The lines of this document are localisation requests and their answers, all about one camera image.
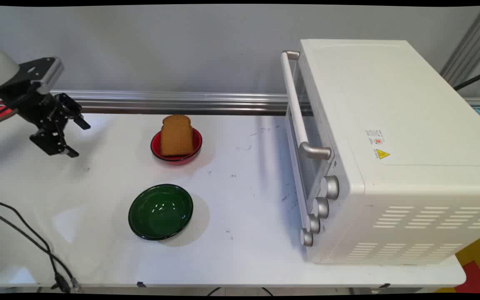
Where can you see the aluminium frame post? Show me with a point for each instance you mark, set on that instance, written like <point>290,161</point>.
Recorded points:
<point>471,41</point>

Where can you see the green enamel bowl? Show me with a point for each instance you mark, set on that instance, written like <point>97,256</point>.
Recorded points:
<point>161,212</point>

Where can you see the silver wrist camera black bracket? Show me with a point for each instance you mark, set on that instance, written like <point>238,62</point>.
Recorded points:
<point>44,71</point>

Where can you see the white toaster oven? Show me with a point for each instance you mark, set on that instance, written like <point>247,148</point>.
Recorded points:
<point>390,125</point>

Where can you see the yellow warning triangle sticker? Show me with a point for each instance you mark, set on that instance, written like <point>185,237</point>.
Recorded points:
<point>382,154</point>

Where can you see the silver oven knob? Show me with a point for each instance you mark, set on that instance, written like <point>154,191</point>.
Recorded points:
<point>331,187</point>
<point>313,223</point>
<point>321,207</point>
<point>306,238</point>

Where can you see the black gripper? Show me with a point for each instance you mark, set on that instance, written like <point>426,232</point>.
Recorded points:
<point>36,106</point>

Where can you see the red enamel bowl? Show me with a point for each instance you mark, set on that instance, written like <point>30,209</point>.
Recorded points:
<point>197,143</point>

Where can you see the black table edge clip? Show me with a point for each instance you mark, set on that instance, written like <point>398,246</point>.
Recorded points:
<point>384,286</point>
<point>141,285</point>

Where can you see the white label sticker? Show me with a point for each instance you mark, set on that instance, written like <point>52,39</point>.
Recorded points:
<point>375,137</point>

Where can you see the brown toast bread slice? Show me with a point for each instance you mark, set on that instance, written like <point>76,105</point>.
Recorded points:
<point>176,135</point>

